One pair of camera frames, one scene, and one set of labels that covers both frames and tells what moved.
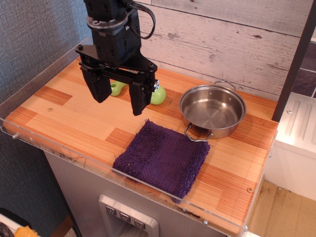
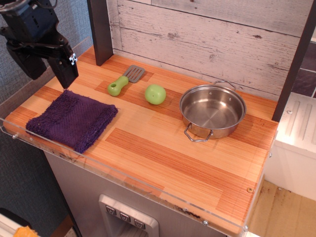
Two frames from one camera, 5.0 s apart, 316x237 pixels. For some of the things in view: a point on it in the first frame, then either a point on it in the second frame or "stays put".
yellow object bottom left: [25, 231] stays put
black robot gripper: [118, 52] -> [35, 30]
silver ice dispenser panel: [119, 220] stays put
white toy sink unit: [291, 164] stays put
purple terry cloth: [160, 158] -> [70, 119]
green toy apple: [158, 97] stays put
